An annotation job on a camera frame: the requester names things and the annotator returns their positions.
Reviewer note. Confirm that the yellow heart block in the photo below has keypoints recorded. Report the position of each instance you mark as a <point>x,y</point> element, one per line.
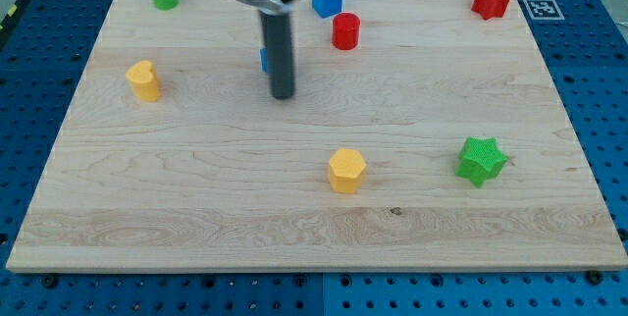
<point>144,81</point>

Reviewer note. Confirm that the yellow hexagon block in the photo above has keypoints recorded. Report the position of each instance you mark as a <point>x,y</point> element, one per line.
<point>346,170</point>

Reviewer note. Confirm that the green star block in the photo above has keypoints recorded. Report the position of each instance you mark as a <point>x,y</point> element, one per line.
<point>480,159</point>

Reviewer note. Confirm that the small blue block behind rod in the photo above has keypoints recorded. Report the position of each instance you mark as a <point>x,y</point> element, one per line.
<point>263,60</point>

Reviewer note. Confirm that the red cylinder block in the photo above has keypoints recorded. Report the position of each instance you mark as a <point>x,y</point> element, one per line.
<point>345,32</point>

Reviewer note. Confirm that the white fiducial marker tag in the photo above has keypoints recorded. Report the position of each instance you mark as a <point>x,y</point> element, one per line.
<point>543,10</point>

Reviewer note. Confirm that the red star block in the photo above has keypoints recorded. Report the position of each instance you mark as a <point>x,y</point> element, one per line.
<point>489,9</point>

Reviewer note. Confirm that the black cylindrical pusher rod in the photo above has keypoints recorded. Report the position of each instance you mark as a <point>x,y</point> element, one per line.
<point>277,39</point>

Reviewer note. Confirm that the wooden board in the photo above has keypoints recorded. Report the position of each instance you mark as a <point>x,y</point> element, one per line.
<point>219,176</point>

